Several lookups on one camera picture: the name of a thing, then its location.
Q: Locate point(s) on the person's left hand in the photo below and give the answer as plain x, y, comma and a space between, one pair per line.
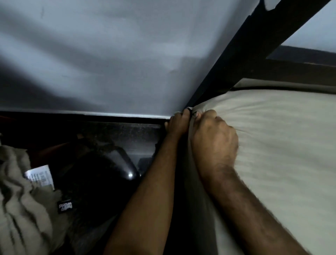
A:
177, 126

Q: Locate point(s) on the person's left forearm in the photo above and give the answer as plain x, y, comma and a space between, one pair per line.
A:
147, 205

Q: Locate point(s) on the person's right hand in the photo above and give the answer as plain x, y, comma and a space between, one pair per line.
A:
215, 144

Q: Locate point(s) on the plain taupe bed sheet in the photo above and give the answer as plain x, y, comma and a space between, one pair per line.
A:
283, 157

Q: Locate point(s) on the person's right forearm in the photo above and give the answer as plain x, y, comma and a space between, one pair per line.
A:
249, 218

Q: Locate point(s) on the dark wooden bed frame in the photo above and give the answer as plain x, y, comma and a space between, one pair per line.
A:
236, 52

